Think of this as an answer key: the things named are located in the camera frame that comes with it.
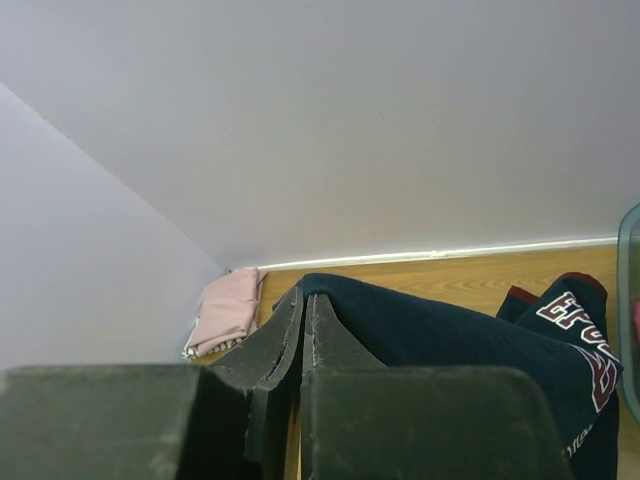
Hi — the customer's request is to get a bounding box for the red tank top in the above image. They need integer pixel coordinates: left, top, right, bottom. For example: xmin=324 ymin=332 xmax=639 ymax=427
xmin=631 ymin=300 xmax=640 ymax=336

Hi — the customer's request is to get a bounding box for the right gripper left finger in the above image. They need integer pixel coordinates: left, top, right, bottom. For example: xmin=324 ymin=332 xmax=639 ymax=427
xmin=207 ymin=287 xmax=304 ymax=479

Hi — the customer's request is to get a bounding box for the striped folded tank top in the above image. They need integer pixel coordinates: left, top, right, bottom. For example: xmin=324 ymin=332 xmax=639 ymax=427
xmin=181 ymin=336 xmax=245 ymax=361

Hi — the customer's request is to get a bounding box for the teal plastic bin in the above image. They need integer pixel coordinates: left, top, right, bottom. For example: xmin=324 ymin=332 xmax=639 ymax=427
xmin=617 ymin=205 xmax=639 ymax=420

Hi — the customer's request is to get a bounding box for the navy jersey tank top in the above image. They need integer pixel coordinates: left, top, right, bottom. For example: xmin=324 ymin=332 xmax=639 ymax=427
xmin=296 ymin=272 xmax=623 ymax=479

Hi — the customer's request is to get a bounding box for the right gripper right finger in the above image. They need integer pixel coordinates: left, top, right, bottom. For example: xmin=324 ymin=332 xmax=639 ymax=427
xmin=300 ymin=294 xmax=384 ymax=479

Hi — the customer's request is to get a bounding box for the pink folded tank top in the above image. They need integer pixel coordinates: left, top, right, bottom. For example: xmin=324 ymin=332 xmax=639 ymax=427
xmin=185 ymin=268 xmax=267 ymax=345

